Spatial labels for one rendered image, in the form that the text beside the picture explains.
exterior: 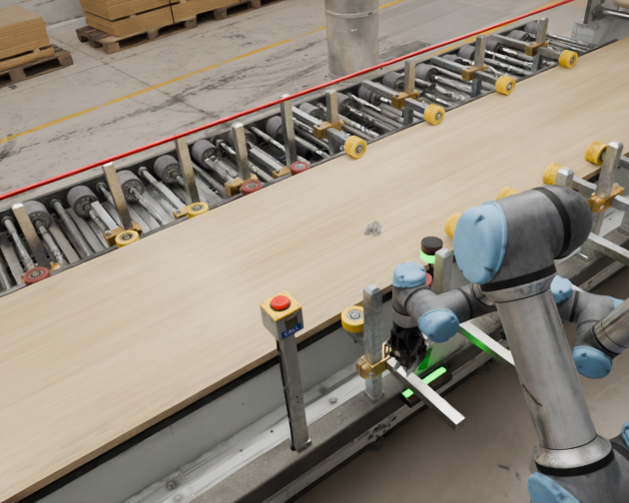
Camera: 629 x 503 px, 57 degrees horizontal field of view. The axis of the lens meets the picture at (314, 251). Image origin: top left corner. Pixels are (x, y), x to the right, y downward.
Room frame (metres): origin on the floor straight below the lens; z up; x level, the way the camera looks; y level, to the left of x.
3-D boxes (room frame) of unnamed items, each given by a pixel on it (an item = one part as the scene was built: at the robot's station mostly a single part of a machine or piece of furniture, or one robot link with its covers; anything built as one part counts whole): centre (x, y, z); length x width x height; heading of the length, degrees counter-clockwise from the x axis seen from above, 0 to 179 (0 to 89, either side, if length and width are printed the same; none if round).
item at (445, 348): (1.18, -0.33, 0.75); 0.26 x 0.01 x 0.10; 122
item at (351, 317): (1.21, -0.10, 0.85); 0.08 x 0.08 x 0.11
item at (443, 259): (1.22, -0.35, 0.87); 0.04 x 0.04 x 0.48; 32
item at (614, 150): (1.61, -0.98, 0.93); 0.04 x 0.04 x 0.48; 32
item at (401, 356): (0.99, -0.20, 1.03); 0.09 x 0.08 x 0.12; 142
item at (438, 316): (0.91, -0.26, 1.19); 0.11 x 0.11 x 0.08; 19
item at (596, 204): (1.63, -1.00, 0.95); 0.14 x 0.06 x 0.05; 122
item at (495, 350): (1.18, -0.42, 0.84); 0.43 x 0.03 x 0.04; 32
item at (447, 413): (1.05, -0.21, 0.84); 0.44 x 0.03 x 0.04; 32
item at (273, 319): (0.94, 0.09, 1.18); 0.07 x 0.07 x 0.08; 32
